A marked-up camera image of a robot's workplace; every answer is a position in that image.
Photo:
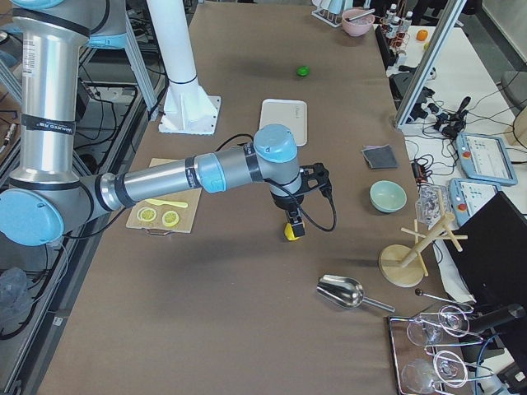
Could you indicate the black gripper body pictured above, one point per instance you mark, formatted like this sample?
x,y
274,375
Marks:
x,y
287,202

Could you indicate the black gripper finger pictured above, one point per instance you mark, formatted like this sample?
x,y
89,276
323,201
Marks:
x,y
292,218
300,228

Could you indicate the yellow lemon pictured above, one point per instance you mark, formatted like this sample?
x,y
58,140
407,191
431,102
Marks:
x,y
290,233

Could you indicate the green lime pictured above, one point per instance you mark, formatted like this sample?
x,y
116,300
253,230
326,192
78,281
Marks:
x,y
303,71

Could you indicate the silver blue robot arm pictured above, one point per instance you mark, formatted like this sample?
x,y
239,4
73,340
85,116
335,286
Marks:
x,y
46,199

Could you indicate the beige rectangular tray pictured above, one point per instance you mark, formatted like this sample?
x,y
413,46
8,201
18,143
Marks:
x,y
292,114

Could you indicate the chrome glass rack tray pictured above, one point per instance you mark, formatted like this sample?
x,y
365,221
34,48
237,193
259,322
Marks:
x,y
427,352

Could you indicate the metal scoop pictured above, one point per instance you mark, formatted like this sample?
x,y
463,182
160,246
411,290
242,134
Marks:
x,y
347,292

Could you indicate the light green bowl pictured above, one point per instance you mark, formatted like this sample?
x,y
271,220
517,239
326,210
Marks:
x,y
387,196

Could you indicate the grey folded cloth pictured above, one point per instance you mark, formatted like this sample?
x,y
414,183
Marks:
x,y
380,157

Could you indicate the bamboo cutting board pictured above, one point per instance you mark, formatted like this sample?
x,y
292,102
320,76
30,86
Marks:
x,y
187,215

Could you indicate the wooden mug tree stand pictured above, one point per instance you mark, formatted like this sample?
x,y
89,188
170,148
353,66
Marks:
x,y
404,266

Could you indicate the lemon slice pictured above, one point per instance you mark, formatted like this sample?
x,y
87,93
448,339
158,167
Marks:
x,y
170,219
146,214

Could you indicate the yellow plastic knife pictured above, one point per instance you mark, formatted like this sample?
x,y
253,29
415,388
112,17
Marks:
x,y
161,202

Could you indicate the clear plastic container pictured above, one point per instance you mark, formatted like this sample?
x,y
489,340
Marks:
x,y
428,206

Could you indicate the wine glass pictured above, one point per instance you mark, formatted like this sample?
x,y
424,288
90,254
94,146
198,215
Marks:
x,y
443,373
441,328

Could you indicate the teach pendant tablet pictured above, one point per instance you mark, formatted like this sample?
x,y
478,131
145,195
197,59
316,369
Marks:
x,y
485,158
467,196

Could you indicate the pink bowl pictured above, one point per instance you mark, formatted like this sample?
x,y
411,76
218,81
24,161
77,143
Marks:
x,y
356,22

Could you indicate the black monitor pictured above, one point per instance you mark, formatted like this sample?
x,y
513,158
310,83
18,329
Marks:
x,y
493,261

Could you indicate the bottle carrier with bottles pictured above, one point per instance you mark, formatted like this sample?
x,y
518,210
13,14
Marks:
x,y
394,28

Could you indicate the orange fruit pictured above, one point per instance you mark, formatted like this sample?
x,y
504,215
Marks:
x,y
421,35

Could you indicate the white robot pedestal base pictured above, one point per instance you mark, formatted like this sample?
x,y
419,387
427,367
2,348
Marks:
x,y
188,109

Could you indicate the aluminium frame post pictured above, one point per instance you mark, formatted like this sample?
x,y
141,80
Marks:
x,y
450,15

